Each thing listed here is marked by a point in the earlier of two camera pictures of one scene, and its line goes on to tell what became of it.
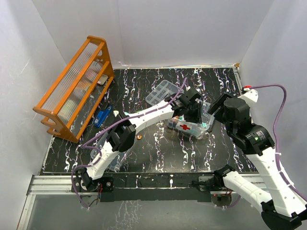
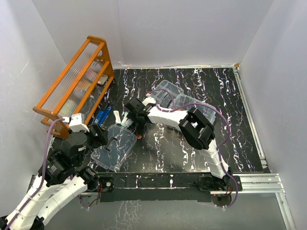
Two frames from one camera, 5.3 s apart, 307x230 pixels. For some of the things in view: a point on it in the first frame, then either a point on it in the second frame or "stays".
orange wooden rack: (69, 103) stays
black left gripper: (196, 118) -> (100, 139)
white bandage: (115, 112) stays
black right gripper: (219, 103) -> (133, 117)
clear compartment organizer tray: (158, 94) stays
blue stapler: (102, 116) stays
